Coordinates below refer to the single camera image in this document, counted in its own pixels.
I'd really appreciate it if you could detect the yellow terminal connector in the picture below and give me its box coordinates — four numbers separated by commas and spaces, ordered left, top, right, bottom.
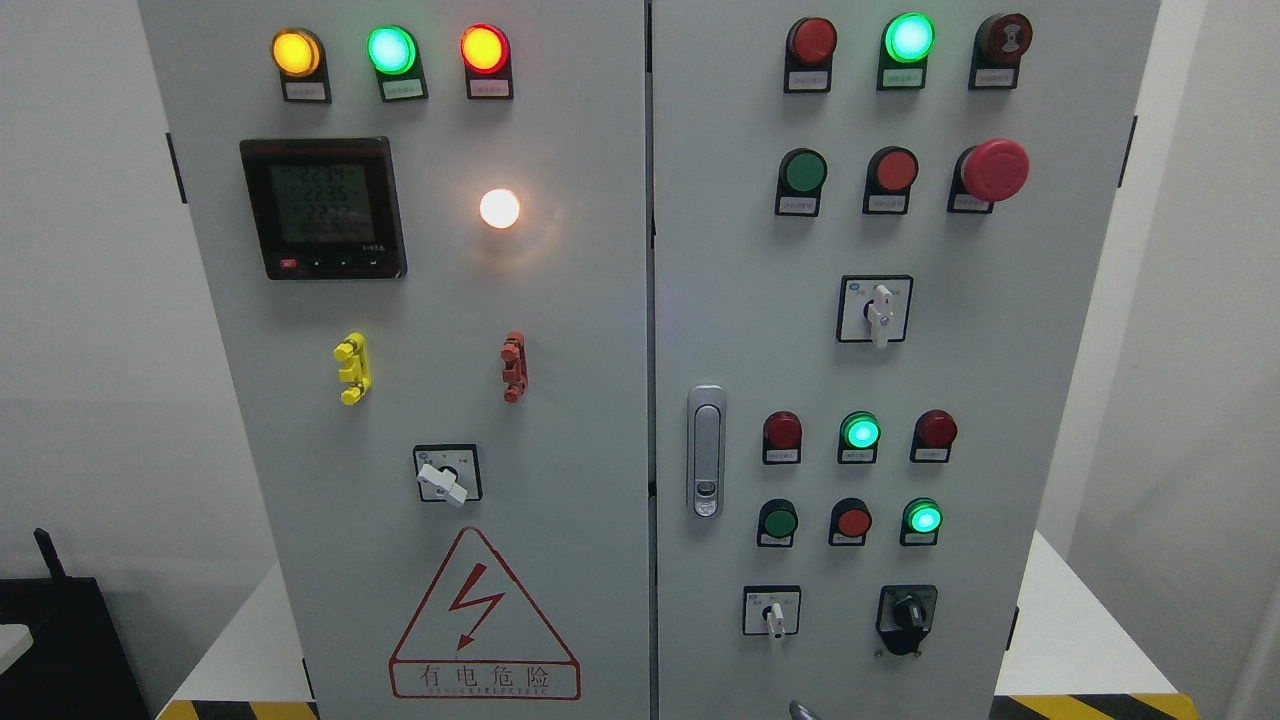
332, 332, 372, 406

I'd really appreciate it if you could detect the dark red buzzer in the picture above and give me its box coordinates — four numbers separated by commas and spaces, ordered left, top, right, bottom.
969, 13, 1034, 90

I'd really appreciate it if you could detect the black rotary knob switch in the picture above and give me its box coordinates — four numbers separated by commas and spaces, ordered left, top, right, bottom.
876, 584, 938, 656

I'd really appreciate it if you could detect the dark red indicator top right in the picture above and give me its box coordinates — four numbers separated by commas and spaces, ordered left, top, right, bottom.
783, 15, 838, 94

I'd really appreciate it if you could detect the yellow indicator light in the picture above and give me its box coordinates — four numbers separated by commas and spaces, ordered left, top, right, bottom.
271, 27, 332, 104

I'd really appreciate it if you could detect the white platform with hazard stripes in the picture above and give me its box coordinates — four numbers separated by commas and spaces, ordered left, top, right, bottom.
160, 536, 1199, 719

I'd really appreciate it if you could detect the black box at left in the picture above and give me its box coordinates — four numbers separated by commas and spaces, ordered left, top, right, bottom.
1, 528, 151, 719

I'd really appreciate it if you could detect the red emergency stop button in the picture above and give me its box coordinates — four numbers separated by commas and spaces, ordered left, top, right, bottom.
947, 138, 1030, 214

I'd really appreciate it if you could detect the red push button upper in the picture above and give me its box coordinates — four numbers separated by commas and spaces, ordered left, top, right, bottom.
861, 146, 920, 217

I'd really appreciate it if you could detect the green push button upper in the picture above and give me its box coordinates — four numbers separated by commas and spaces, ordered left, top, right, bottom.
774, 147, 828, 218

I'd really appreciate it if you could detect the white selector switch upper right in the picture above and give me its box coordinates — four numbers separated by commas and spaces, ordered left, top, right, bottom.
836, 275, 914, 348

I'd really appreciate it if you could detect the dark red indicator middle left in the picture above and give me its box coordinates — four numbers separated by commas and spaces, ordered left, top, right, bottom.
762, 411, 803, 465

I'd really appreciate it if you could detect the red push button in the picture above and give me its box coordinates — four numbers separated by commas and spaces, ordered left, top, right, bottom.
861, 146, 920, 217
827, 497, 873, 547

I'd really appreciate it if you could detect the red terminal connector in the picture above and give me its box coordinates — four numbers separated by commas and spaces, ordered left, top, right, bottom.
500, 331, 529, 404

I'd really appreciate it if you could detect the green lit indicator top right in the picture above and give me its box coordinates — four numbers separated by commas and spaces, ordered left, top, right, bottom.
877, 12, 934, 91

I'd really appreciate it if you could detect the dark red indicator middle right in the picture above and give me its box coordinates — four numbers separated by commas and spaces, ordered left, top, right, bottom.
910, 409, 957, 464

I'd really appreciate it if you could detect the green lit indicator middle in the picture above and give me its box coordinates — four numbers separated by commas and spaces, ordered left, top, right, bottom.
837, 410, 881, 465

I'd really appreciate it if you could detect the white selector switch lower right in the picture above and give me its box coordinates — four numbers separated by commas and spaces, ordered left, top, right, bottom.
741, 584, 803, 653

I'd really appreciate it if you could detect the white lit indicator lamp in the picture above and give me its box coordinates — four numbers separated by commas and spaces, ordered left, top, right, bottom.
477, 187, 522, 231

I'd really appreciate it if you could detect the grey cabinet door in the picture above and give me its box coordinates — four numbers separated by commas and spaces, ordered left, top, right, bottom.
140, 1, 652, 719
652, 1, 1160, 719

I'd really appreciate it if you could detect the green lit push button lower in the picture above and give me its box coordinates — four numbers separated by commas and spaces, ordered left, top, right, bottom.
899, 497, 945, 547

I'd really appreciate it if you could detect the left door white selector switch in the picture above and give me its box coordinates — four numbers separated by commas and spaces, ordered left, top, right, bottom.
412, 443, 484, 509

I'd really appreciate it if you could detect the red lit indicator light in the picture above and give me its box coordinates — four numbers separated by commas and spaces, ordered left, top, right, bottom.
460, 23, 515, 100

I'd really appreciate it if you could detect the green lit indicator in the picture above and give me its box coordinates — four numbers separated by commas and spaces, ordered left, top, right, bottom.
837, 410, 881, 465
877, 12, 934, 91

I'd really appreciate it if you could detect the black digital power meter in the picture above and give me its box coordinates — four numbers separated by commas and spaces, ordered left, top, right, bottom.
239, 136, 407, 281

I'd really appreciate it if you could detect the red push button lower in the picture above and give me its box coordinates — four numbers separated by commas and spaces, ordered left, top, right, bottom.
827, 497, 873, 547

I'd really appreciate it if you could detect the red electric hazard warning sticker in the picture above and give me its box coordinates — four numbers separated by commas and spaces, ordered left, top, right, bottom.
388, 527, 582, 701

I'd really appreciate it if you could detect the dark red indicator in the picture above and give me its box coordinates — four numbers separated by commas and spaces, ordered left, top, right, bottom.
910, 409, 957, 464
762, 411, 803, 465
783, 15, 838, 94

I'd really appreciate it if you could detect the silver door handle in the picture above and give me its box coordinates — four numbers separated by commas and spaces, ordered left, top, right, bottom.
686, 384, 727, 518

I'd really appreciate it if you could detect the left grey cabinet door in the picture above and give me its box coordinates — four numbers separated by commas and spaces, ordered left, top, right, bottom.
140, 1, 652, 719

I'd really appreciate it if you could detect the right grey cabinet door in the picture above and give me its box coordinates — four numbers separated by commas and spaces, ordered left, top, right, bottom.
652, 1, 1160, 719

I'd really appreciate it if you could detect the green indicator light top left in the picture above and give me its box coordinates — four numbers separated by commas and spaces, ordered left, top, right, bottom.
365, 24, 429, 102

